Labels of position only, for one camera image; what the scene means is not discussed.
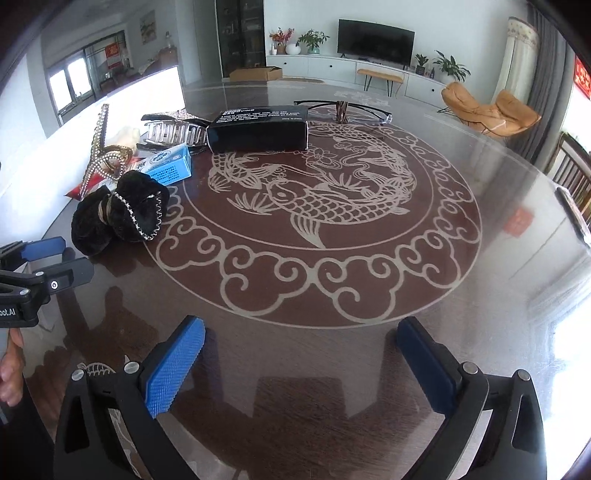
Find orange lounge chair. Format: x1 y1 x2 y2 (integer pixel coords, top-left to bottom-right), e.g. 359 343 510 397
441 82 541 139

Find black television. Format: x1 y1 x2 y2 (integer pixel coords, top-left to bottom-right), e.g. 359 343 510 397
338 19 415 66

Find wooden dining chair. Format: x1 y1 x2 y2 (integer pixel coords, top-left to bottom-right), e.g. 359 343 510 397
545 132 591 223

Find black rectangular box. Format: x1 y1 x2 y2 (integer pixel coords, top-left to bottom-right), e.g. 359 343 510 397
206 105 308 154

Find red packet bundle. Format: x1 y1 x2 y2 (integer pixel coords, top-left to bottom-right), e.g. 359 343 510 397
64 156 150 200

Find person's left hand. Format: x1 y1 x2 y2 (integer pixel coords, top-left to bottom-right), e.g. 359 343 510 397
0 328 25 407

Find rhinestone hair clip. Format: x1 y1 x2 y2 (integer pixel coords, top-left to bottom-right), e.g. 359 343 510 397
76 104 135 200

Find leafy plant on cabinet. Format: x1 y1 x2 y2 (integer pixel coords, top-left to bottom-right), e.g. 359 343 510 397
434 50 472 82

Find silver hair claw clip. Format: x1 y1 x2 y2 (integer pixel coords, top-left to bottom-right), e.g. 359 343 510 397
138 111 211 151

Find red flower vase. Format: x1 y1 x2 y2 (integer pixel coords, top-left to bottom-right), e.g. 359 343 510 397
270 27 294 55

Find black velvet scrunchie bundle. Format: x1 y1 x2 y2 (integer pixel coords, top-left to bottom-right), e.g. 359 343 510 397
71 170 169 256

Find black frame eyeglasses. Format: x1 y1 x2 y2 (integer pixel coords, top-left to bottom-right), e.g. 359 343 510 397
293 100 393 125

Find wooden bench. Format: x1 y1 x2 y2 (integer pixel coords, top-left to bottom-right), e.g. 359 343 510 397
356 69 404 97

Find dark display cabinet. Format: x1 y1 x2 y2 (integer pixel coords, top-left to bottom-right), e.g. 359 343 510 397
215 0 266 78

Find white tv cabinet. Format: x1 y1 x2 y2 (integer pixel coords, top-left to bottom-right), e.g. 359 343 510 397
266 54 445 103

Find white storage box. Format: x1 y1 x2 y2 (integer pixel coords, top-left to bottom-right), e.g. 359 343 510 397
0 65 187 241

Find green potted plant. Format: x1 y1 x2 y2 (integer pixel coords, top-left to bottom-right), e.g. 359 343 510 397
298 29 329 54

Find cardboard box on floor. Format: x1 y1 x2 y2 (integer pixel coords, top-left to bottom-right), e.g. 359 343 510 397
229 66 283 82

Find blue white medicine box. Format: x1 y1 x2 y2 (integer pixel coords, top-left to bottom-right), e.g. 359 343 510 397
132 144 192 186

